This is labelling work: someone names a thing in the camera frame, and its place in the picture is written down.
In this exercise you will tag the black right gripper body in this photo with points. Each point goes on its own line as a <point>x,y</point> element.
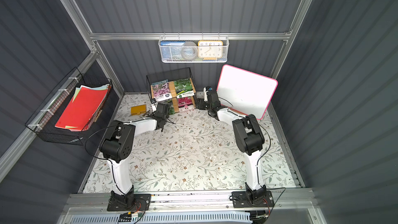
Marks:
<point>210,98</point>

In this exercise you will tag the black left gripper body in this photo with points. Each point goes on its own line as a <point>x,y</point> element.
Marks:
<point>163,109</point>

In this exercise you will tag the purple flower seed bag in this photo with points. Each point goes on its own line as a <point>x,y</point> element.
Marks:
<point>161,91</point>

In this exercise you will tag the black wire wooden shelf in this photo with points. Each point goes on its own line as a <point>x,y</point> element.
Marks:
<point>171,76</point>

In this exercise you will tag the green plant seed bag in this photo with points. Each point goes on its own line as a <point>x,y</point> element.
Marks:
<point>184,88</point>

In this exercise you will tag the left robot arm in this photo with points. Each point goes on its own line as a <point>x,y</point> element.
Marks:
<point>118,141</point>

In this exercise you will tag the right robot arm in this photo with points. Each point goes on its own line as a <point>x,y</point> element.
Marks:
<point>248,137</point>

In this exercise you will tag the dark green seed bag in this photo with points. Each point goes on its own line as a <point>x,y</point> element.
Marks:
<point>171,108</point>

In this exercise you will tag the pink flower seed bag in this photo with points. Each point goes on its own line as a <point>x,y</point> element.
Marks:
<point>185,104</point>

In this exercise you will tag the pink framed whiteboard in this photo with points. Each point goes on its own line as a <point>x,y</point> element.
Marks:
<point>244,91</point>

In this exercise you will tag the yellow square clock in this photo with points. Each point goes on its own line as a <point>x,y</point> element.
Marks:
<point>210,49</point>

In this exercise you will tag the grey tape roll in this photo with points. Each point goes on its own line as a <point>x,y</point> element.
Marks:
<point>189,51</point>

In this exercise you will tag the blue box in basket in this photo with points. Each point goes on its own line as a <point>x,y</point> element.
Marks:
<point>170,50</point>

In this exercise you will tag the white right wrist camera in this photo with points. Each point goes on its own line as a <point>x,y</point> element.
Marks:
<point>208,94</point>

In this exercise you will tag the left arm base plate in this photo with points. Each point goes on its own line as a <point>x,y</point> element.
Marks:
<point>129,203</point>

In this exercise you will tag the black wire wall basket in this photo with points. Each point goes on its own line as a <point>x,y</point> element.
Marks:
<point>42,123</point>

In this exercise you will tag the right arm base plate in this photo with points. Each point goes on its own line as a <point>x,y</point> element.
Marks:
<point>252,198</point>

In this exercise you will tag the white perforated cable tray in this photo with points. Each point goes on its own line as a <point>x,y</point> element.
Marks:
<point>228,217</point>

